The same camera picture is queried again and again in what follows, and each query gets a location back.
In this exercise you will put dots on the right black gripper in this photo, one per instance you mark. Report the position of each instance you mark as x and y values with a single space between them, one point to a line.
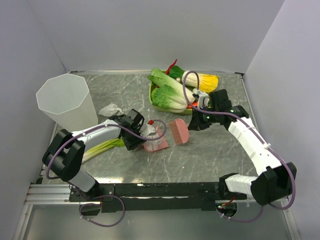
196 123

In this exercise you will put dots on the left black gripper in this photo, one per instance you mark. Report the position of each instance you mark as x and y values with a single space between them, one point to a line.
130 145

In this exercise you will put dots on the pink plastic dustpan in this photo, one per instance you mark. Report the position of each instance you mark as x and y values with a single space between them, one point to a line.
159 133

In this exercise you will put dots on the pink hand brush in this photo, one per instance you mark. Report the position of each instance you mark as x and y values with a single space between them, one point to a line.
179 131

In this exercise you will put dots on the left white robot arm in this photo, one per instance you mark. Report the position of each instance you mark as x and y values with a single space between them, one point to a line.
64 156

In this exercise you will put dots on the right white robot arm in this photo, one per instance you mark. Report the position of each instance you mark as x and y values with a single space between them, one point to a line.
275 179

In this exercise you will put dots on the yellow leaf napa cabbage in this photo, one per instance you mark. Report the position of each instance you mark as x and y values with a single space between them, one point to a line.
207 82

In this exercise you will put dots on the large paper scrap by bin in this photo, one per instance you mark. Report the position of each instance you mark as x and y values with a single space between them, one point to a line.
110 110

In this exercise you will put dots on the orange carrot toy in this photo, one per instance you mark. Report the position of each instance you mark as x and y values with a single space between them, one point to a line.
189 106

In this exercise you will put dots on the celery stalk toy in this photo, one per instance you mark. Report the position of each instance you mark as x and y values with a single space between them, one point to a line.
102 147

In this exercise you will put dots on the paper scrap left of dustpan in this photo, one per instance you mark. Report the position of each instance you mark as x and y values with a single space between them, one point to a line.
155 145

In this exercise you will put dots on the green plastic tray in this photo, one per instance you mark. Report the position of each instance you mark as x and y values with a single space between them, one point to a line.
172 90

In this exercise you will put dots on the front green lettuce head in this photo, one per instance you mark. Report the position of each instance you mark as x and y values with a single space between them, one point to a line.
168 98

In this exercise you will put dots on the long green romaine lettuce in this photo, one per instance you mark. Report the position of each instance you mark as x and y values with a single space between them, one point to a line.
159 78

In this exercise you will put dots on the dark green leafy vegetable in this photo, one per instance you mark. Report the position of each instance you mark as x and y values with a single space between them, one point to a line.
176 72

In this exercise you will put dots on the red chili pepper toy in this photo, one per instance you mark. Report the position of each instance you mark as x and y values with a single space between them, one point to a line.
170 67

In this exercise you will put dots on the translucent white trash bin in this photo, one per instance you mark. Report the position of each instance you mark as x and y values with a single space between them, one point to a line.
66 99

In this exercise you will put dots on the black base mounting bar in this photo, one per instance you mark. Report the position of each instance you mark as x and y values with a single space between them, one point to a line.
114 197

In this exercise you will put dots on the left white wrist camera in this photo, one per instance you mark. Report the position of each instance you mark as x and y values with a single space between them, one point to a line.
148 131

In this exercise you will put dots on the aluminium frame rail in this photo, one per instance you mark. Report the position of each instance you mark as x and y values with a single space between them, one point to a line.
58 194

